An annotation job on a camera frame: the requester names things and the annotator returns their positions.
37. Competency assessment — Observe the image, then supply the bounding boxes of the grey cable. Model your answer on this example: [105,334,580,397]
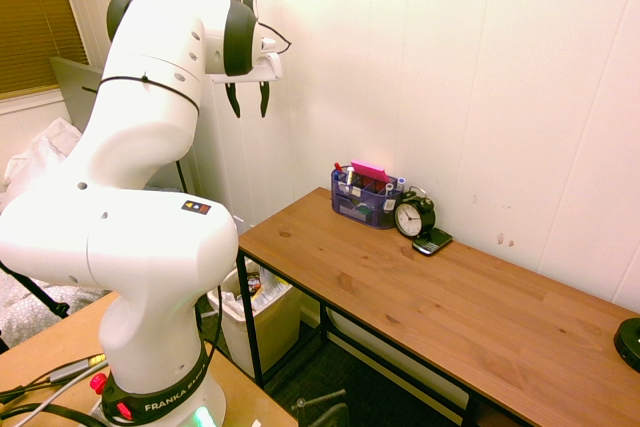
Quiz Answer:
[0,374,104,427]

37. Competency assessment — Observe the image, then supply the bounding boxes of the black tripod leg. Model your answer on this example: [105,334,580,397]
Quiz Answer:
[0,259,71,321]

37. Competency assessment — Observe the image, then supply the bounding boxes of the beige plastic trash bin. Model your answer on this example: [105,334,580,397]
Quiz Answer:
[206,259,304,379]

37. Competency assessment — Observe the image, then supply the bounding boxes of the pink sticky note pad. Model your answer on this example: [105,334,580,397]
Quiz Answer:
[349,160,391,185]

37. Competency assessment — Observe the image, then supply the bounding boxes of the dark cable adapter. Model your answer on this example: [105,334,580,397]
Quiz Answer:
[48,359,97,384]

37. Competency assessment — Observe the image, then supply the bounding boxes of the blue mesh desk organizer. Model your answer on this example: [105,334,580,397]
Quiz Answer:
[330,166,404,231]

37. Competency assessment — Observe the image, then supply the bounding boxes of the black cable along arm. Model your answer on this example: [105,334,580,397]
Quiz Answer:
[97,0,294,116]

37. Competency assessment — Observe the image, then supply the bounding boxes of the white plastic bag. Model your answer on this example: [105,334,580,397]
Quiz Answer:
[2,116,84,198]

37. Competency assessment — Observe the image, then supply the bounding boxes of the white patterned cloth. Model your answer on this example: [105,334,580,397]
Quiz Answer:
[0,266,109,348]

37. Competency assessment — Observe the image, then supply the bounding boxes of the wooden table black metal frame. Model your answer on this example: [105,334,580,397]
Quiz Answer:
[235,186,640,427]

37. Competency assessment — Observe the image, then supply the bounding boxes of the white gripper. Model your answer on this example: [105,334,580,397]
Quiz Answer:
[209,51,284,120]

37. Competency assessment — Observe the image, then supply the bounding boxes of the white plastic bin liner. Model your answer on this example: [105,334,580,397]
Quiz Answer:
[207,266,296,319]

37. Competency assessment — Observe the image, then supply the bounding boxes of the black twin-bell alarm clock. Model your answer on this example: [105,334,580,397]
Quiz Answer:
[393,186,437,240]

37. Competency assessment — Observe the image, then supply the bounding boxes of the black mobile phone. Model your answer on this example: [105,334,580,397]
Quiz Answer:
[411,227,454,257]

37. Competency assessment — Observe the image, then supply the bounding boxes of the brown window blind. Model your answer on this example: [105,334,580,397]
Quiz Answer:
[0,0,90,101]

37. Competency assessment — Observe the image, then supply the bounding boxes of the black desk lamp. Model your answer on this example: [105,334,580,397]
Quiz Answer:
[613,317,640,374]

